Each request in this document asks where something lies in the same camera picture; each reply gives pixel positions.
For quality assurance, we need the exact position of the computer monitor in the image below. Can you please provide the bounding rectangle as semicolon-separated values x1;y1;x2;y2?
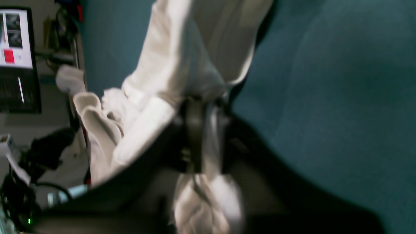
0;6;42;113

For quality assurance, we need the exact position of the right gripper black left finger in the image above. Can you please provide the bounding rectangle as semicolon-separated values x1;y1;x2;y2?
29;99;205;234

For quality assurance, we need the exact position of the white T-shirt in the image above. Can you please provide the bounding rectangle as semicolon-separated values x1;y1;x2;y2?
74;0;272;234

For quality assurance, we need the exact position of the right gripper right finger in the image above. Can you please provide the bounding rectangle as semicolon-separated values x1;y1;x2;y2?
220;103;385;234

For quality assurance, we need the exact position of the white cloth at right edge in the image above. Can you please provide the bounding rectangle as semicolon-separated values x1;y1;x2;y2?
55;64;95;189

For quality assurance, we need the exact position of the teal table cloth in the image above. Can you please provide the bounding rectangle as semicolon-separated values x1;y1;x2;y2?
79;0;416;234

